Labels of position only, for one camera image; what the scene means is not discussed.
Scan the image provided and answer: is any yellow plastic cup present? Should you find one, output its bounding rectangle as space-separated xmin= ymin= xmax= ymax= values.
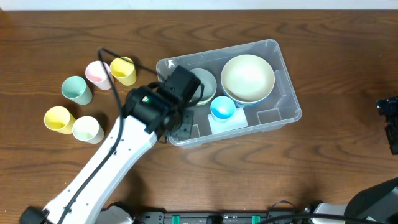
xmin=110 ymin=57 xmax=137 ymax=86
xmin=44 ymin=106 xmax=76 ymax=134

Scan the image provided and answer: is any light grey-blue bowl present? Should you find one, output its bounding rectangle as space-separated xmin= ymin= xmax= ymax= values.
xmin=190 ymin=68 xmax=217 ymax=106

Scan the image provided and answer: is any pale white-green plastic cup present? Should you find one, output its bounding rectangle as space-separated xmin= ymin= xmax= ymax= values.
xmin=72 ymin=116 xmax=104 ymax=144

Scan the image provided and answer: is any blue plastic cup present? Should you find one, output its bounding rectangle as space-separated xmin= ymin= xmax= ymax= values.
xmin=210 ymin=96 xmax=236 ymax=123

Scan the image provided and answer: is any clear plastic storage bin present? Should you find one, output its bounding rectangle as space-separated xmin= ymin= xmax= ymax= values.
xmin=156 ymin=39 xmax=302 ymax=148

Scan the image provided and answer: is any large beige bowl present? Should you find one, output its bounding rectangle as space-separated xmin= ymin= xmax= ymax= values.
xmin=220 ymin=54 xmax=275 ymax=102

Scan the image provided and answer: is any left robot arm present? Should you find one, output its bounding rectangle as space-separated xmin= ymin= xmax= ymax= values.
xmin=19 ymin=82 xmax=201 ymax=224

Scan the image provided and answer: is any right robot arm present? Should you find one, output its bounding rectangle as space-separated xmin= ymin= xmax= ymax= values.
xmin=311 ymin=96 xmax=397 ymax=224

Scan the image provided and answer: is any pink plastic cup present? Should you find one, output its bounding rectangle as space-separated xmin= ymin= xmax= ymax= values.
xmin=85 ymin=60 xmax=114 ymax=90

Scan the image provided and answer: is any green plastic cup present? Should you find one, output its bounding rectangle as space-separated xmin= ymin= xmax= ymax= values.
xmin=62 ymin=76 xmax=93 ymax=105

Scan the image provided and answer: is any white label on bin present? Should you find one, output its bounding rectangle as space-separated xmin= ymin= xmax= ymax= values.
xmin=208 ymin=108 xmax=248 ymax=134

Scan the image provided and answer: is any silver camera on left gripper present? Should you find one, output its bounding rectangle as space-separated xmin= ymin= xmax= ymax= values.
xmin=164 ymin=65 xmax=204 ymax=106

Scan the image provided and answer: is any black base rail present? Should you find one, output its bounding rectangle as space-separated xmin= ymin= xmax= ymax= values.
xmin=136 ymin=210 xmax=371 ymax=224

